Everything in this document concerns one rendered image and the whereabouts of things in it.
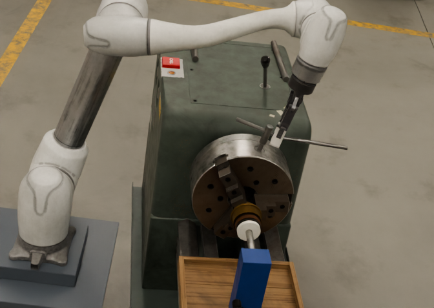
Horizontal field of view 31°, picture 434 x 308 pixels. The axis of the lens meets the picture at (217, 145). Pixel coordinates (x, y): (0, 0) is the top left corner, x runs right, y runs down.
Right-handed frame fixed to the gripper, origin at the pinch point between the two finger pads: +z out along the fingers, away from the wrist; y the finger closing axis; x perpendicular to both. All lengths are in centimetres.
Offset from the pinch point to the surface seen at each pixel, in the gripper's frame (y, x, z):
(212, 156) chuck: -3.1, 15.8, 13.5
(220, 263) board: -13.4, 1.1, 41.9
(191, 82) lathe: 27.7, 30.9, 8.6
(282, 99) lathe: 29.4, 0.9, 2.9
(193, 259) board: -15.7, 9.4, 42.6
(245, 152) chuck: -3.3, 7.1, 7.6
